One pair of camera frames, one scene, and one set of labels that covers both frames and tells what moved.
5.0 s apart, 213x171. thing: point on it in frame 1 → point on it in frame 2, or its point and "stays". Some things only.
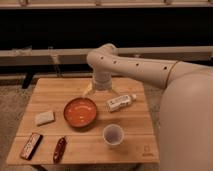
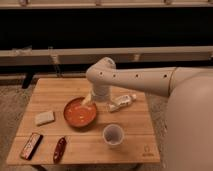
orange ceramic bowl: (80, 112) stays
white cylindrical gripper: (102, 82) → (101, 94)
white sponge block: (45, 117) stays
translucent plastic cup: (113, 134) stays
